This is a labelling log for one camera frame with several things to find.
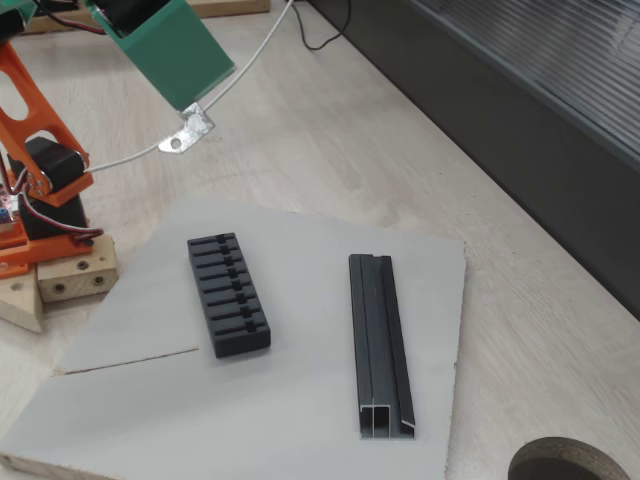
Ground small metal bracket piece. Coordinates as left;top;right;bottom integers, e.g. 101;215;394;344
157;102;216;155

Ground orange plastic box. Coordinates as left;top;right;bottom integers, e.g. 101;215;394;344
0;219;32;280

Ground black slotted holder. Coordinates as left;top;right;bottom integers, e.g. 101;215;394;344
186;232;273;359

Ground red controller board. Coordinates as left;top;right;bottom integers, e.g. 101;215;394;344
0;174;24;234

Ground wooden batten with screws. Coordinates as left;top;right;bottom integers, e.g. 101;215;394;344
37;234;119;304

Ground wooden base plank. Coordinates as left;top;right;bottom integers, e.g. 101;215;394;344
0;263;45;335

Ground black aluminium profile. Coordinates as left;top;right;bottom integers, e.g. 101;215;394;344
348;253;418;441

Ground grey chipboard panel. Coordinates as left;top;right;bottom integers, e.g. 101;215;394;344
0;194;467;480

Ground servo wire bundle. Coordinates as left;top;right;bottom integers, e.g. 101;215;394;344
19;194;106;247
44;7;109;36

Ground black power cable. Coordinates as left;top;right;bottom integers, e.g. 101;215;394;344
289;0;351;51

